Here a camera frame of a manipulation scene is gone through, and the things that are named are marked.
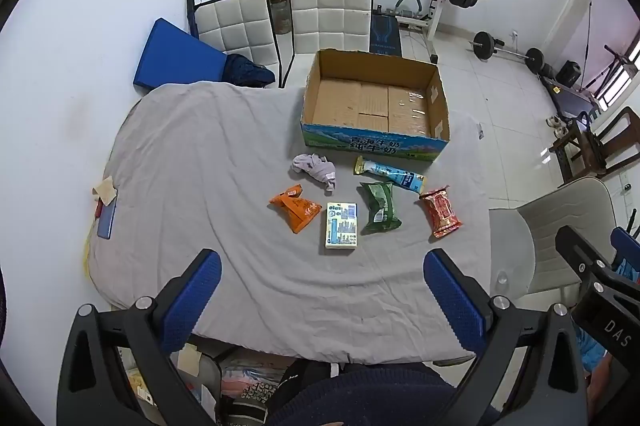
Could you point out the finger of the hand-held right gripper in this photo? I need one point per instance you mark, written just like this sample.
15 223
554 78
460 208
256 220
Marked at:
627 246
575 251

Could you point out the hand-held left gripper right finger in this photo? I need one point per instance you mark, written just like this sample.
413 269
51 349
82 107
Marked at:
452 301

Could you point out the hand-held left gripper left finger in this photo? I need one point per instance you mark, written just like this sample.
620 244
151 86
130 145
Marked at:
192 301

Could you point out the red snack packet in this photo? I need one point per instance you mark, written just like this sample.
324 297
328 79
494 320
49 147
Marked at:
441 213

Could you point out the green snack packet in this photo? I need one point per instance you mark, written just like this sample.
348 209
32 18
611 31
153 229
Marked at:
379 206

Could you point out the white blue tissue pack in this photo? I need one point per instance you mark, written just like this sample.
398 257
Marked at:
341 227

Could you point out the orange snack packet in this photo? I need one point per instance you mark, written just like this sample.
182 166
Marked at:
296 208

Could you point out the blue white long packet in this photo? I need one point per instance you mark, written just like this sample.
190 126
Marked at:
390 173

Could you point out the pale sock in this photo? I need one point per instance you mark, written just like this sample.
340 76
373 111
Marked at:
315 167

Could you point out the cardboard box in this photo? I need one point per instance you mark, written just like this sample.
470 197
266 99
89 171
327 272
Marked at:
370 106

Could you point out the person's right forearm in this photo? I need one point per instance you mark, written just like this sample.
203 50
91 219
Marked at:
602 381

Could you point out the beige plastic chair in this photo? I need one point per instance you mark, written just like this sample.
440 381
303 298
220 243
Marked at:
550 231

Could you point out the dark wooden chair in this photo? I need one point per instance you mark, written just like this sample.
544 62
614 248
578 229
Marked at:
595 146

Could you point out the blue phone with notes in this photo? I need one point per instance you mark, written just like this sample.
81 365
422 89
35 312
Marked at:
106 218

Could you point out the person's dark clothing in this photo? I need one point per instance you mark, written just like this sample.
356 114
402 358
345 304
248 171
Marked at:
370 396

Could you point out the white shoes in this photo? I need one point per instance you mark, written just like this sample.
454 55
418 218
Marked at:
556 126

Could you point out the tan crumpled paper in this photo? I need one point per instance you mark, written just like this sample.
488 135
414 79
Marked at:
105 188

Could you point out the grey tablecloth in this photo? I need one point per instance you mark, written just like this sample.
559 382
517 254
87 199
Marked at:
225 156

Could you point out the white paper slip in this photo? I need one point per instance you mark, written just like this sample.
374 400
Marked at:
481 130

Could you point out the black speaker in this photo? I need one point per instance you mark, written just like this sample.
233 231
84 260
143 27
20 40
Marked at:
568 74

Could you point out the short barbell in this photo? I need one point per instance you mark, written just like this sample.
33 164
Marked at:
505 50

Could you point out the dark blue garment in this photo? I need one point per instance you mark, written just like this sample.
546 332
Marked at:
247 71

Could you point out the blue foam mat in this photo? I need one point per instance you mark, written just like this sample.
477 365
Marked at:
172 56

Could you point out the black blue weight bench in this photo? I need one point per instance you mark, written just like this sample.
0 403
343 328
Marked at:
385 36

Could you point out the white quilted chair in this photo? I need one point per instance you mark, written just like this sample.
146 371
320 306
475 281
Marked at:
330 21
240 31

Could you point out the black blue pole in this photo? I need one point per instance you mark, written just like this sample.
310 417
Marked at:
192 14

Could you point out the glass jar with lid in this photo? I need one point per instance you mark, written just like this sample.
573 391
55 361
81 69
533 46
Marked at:
277 4

